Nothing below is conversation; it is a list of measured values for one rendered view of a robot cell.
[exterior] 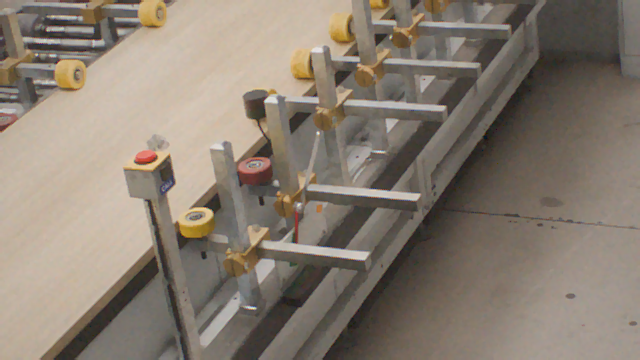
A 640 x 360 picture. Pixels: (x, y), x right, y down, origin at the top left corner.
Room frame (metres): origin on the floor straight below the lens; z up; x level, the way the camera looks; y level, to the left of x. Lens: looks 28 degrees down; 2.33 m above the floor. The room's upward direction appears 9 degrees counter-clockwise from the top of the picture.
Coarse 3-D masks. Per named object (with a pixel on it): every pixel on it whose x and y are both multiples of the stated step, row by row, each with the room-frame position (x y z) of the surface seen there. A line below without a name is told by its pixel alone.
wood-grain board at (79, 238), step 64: (192, 0) 4.11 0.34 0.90; (256, 0) 4.01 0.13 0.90; (320, 0) 3.92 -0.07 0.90; (128, 64) 3.64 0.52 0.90; (192, 64) 3.56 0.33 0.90; (256, 64) 3.49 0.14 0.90; (64, 128) 3.26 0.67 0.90; (128, 128) 3.19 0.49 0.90; (192, 128) 3.13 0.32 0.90; (256, 128) 3.07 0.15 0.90; (0, 192) 2.94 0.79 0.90; (64, 192) 2.88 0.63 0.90; (128, 192) 2.83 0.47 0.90; (192, 192) 2.78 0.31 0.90; (0, 256) 2.62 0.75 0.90; (64, 256) 2.57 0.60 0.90; (128, 256) 2.53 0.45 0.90; (0, 320) 2.35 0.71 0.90; (64, 320) 2.31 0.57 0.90
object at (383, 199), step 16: (256, 192) 2.84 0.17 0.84; (272, 192) 2.82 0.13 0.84; (320, 192) 2.76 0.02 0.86; (336, 192) 2.74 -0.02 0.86; (352, 192) 2.73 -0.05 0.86; (368, 192) 2.72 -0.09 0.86; (384, 192) 2.70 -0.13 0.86; (384, 208) 2.68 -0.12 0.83; (400, 208) 2.66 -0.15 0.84; (416, 208) 2.64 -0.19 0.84
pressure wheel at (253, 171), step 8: (248, 160) 2.88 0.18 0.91; (256, 160) 2.88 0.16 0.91; (264, 160) 2.87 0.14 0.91; (240, 168) 2.85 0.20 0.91; (248, 168) 2.85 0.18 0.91; (256, 168) 2.84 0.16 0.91; (264, 168) 2.83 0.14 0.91; (240, 176) 2.84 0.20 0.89; (248, 176) 2.82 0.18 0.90; (256, 176) 2.82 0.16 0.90; (264, 176) 2.82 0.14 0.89; (248, 184) 2.82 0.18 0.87; (256, 184) 2.82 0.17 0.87
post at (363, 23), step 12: (360, 0) 3.19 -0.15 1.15; (360, 12) 3.19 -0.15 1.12; (360, 24) 3.19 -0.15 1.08; (372, 24) 3.21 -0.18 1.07; (360, 36) 3.19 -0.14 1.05; (372, 36) 3.20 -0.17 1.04; (360, 48) 3.20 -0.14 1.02; (372, 48) 3.20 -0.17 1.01; (360, 60) 3.20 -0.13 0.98; (372, 60) 3.19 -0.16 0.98; (372, 84) 3.19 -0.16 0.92; (372, 96) 3.19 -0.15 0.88; (372, 120) 3.19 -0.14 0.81; (384, 120) 3.21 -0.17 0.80; (372, 132) 3.20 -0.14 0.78; (384, 132) 3.20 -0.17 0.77; (372, 144) 3.20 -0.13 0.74; (384, 144) 3.19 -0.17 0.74
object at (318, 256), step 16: (192, 240) 2.64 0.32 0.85; (208, 240) 2.62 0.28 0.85; (224, 240) 2.61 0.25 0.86; (272, 256) 2.54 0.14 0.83; (288, 256) 2.52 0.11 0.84; (304, 256) 2.50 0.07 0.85; (320, 256) 2.49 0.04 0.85; (336, 256) 2.47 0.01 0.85; (352, 256) 2.46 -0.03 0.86; (368, 256) 2.45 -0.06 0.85
